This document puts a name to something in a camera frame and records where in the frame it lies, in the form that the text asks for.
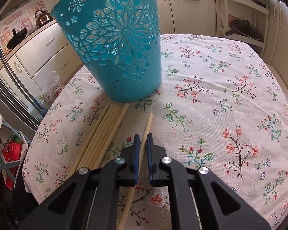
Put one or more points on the floral white tablecloth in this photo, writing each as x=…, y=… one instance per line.
x=219, y=105

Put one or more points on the red item on shelf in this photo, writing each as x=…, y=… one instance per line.
x=12, y=152

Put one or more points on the steel kettle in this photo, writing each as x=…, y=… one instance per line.
x=42, y=18

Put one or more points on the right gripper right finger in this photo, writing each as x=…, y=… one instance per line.
x=199, y=199

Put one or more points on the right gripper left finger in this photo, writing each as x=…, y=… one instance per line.
x=89, y=198

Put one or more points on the floral bin with plastic bag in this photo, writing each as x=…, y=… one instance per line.
x=52, y=86

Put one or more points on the cream kitchen cabinets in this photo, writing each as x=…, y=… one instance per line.
x=45, y=52

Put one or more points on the leftmost beige chopstick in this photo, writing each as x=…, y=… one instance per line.
x=88, y=140

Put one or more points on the teal perforated plastic basket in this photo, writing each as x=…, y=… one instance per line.
x=118, y=41

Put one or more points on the light blue shelf frame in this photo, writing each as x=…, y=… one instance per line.
x=5, y=166

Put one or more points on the black frying pan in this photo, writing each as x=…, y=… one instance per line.
x=17, y=38

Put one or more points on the dark wok on rack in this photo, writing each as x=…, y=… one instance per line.
x=243, y=27

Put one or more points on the separate beige chopstick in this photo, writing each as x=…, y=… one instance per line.
x=131, y=190

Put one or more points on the white storage rack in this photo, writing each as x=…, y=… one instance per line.
x=251, y=13

